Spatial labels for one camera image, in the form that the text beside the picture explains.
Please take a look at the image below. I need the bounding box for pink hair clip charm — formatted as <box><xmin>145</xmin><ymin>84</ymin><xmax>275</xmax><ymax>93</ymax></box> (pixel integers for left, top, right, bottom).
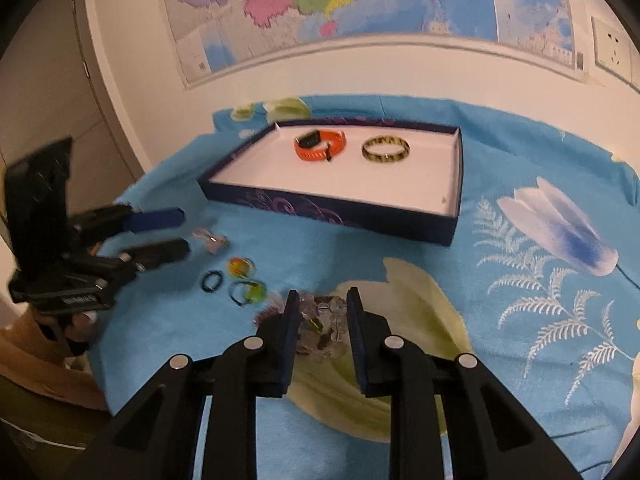
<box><xmin>192</xmin><ymin>228</ymin><xmax>229</xmax><ymax>255</ymax></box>

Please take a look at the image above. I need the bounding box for yellow red bead ring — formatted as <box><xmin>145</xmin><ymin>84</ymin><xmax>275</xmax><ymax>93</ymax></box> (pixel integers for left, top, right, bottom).
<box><xmin>226</xmin><ymin>256</ymin><xmax>257</xmax><ymax>280</ymax></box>

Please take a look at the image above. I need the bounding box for green stone black ring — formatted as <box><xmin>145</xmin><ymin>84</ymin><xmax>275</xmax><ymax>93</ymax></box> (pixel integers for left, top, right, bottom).
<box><xmin>228</xmin><ymin>278</ymin><xmax>269</xmax><ymax>308</ymax></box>

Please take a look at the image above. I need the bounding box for clear crystal bead bracelet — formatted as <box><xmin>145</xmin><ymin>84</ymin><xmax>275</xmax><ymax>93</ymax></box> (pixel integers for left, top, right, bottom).
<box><xmin>294</xmin><ymin>291</ymin><xmax>352</xmax><ymax>361</ymax></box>

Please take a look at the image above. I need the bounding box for tortoiseshell bangle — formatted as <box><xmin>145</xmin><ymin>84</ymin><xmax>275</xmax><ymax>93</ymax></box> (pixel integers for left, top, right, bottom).
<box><xmin>361</xmin><ymin>136</ymin><xmax>411</xmax><ymax>164</ymax></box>

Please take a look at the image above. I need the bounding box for left forearm orange sleeve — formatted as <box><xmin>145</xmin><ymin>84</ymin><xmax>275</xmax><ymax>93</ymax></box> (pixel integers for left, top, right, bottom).
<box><xmin>1</xmin><ymin>308</ymin><xmax>107</xmax><ymax>411</ymax></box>

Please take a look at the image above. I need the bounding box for left hand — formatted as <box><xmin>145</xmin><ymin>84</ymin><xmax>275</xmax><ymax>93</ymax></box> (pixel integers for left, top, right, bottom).
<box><xmin>34</xmin><ymin>311</ymin><xmax>96</xmax><ymax>358</ymax></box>

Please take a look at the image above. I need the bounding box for grey wardrobe door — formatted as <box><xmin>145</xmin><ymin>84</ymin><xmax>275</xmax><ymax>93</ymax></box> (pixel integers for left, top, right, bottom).
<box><xmin>1</xmin><ymin>0</ymin><xmax>144</xmax><ymax>214</ymax></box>

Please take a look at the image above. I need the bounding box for blue floral bed sheet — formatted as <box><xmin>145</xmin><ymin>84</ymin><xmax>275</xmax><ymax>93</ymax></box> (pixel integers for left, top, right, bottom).
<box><xmin>90</xmin><ymin>96</ymin><xmax>639</xmax><ymax>479</ymax></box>

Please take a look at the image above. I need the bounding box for dark blue shallow box tray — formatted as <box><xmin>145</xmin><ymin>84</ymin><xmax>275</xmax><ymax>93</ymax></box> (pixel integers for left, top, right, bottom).
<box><xmin>198</xmin><ymin>118</ymin><xmax>463</xmax><ymax>246</ymax></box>

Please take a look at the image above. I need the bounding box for colourful wall map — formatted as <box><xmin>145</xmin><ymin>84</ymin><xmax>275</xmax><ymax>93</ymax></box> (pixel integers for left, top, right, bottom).
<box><xmin>163</xmin><ymin>0</ymin><xmax>577</xmax><ymax>85</ymax></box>

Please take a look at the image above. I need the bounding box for white wall socket panel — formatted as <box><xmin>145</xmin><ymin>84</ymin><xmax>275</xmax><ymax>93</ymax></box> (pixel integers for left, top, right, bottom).
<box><xmin>591</xmin><ymin>18</ymin><xmax>639</xmax><ymax>91</ymax></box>

